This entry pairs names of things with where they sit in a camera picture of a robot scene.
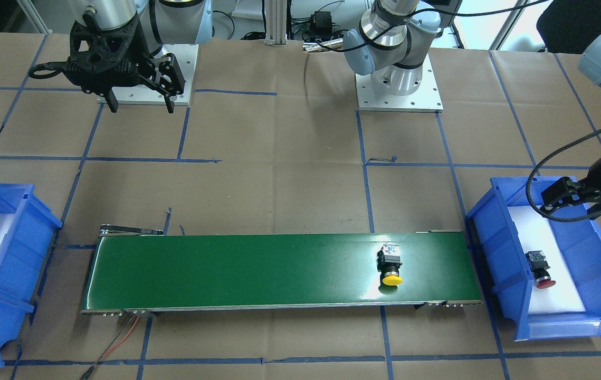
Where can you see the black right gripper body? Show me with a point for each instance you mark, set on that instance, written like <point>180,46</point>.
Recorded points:
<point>144,51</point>

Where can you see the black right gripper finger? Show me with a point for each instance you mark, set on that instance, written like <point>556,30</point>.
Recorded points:
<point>111,100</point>
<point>170,103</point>

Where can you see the red push button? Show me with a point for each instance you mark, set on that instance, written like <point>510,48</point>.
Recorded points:
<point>539,267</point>

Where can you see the yellow push button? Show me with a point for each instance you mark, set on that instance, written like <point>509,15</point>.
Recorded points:
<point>388,264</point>

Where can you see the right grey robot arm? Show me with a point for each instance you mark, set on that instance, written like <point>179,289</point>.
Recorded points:
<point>165,24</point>

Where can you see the green conveyor belt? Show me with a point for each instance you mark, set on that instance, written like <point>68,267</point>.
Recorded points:
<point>158,273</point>

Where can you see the black power adapter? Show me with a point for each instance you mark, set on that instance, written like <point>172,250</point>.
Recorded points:
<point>320,22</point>

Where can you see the aluminium profile post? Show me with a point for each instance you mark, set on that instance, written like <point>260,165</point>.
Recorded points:
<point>276,18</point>

